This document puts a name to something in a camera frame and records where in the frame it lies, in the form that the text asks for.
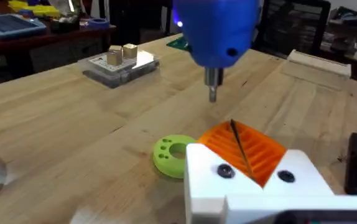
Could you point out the dark red side table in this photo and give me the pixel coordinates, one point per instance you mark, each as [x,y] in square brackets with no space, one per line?
[41,46]

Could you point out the pale long flat box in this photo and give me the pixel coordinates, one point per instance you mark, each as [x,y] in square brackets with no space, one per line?
[320,63]

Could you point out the dark green board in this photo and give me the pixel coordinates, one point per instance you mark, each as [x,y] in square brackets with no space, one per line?
[179,43]

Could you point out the blue electric screwdriver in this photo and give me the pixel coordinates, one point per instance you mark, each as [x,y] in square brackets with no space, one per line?
[217,31]

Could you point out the yellow toy heap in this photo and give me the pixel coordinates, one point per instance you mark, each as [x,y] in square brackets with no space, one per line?
[35,7]

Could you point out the clear box with wooden blocks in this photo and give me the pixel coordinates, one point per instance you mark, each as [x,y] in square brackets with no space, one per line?
[119,67]

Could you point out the green disc with holes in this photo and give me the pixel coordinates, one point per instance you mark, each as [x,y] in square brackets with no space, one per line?
[166,157]

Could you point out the blue tape roll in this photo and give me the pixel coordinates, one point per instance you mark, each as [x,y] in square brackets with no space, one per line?
[98,23]

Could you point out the blue flat tray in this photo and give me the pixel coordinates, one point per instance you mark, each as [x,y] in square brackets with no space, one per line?
[9,25]

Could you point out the black chair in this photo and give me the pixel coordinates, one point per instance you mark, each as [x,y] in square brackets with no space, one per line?
[290,25]

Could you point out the cluttered dark desk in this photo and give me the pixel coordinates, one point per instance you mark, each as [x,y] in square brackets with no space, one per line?
[355,37]

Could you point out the left gripper white and orange right finger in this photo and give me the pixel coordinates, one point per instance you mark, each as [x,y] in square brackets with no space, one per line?
[299,177]

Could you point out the left gripper white and orange left finger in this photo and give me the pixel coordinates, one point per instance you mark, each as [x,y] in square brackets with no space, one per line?
[206,168]

